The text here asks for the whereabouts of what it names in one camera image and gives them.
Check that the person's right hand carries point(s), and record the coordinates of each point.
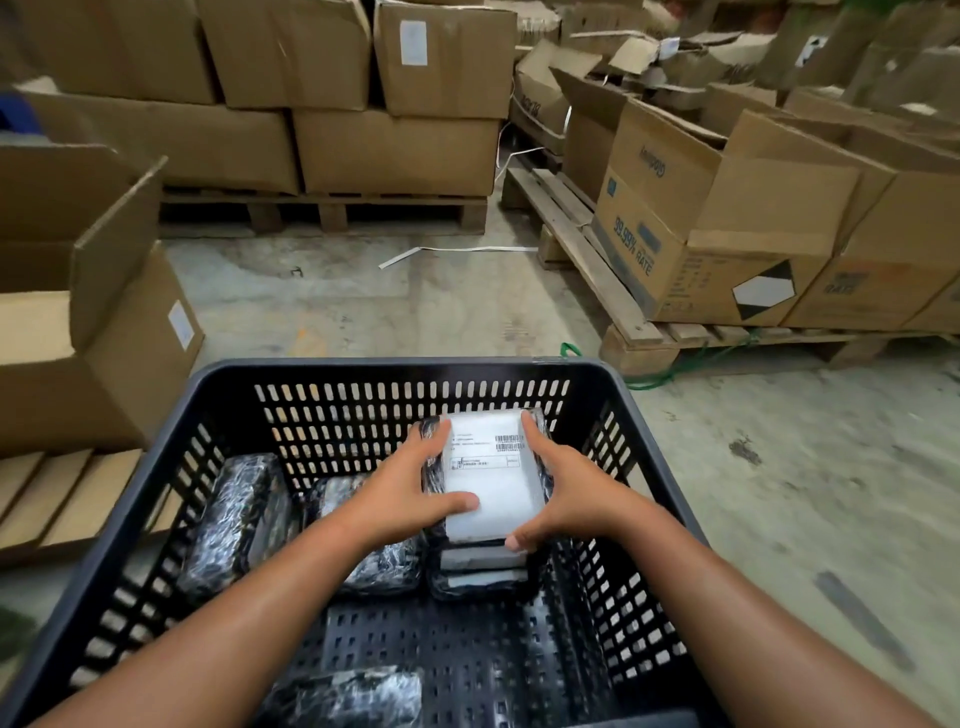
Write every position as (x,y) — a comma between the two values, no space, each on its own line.
(589,499)

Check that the person's left hand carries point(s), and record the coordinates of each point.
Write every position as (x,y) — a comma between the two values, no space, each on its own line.
(390,506)

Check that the person's left thumb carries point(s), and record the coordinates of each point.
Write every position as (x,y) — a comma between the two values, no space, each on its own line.
(456,507)

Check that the person's right thumb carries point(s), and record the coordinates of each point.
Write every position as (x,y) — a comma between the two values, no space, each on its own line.
(529,531)

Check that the white-labelled parcel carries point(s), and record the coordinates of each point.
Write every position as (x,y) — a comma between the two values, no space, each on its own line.
(491,480)

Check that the person's left forearm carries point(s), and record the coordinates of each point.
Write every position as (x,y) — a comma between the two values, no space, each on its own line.
(225,637)

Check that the person's right forearm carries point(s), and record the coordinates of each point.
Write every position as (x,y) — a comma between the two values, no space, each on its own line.
(750,622)

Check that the black plastic crate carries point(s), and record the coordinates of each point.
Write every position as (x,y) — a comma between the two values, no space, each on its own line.
(375,379)

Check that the wooden pallet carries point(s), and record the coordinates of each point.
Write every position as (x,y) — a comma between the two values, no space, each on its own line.
(67,495)
(592,270)
(330,210)

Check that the open box with diamond label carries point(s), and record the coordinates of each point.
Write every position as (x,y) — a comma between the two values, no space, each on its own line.
(675,225)

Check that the closed cardboard box white label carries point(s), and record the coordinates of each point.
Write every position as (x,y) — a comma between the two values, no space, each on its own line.
(450,67)

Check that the large open cardboard box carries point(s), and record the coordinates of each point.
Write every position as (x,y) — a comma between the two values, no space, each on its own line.
(892,240)

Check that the pile of cardboard boxes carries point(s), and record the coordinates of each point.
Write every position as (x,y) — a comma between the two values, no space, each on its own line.
(787,60)

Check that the blue object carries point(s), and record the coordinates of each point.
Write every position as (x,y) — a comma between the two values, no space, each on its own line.
(15,112)

